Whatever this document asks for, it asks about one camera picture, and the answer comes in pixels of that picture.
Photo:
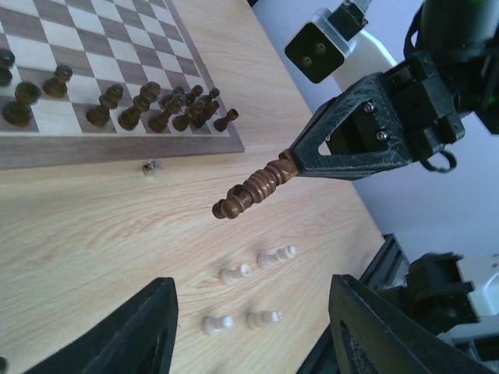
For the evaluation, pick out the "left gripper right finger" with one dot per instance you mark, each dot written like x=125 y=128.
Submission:
x=371 y=336

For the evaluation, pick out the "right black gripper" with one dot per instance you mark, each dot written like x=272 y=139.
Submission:
x=382 y=122

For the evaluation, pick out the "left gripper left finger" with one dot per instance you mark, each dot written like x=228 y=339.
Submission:
x=138 y=337

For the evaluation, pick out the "dark knight chess piece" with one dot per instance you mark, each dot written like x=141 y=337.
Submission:
x=261 y=184

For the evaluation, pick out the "dark piece pile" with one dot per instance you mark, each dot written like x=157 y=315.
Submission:
x=207 y=113

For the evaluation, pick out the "dark pawn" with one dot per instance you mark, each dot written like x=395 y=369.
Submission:
x=212 y=94
x=56 y=86
x=193 y=94
x=3 y=365
x=7 y=60
x=19 y=112

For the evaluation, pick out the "dark rook chess piece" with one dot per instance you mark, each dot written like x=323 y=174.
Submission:
x=221 y=124

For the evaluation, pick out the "dark bishop chess piece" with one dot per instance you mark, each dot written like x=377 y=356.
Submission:
x=180 y=123

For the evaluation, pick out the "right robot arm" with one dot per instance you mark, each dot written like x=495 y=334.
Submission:
x=461 y=38

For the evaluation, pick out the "metal board latch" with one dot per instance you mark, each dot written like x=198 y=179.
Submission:
x=151 y=167

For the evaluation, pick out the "light pawn bottom right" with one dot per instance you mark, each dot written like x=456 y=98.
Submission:
x=262 y=319

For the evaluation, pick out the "light piece far right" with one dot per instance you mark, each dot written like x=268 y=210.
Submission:
x=269 y=260

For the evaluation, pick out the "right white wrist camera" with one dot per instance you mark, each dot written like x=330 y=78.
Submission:
x=335 y=44

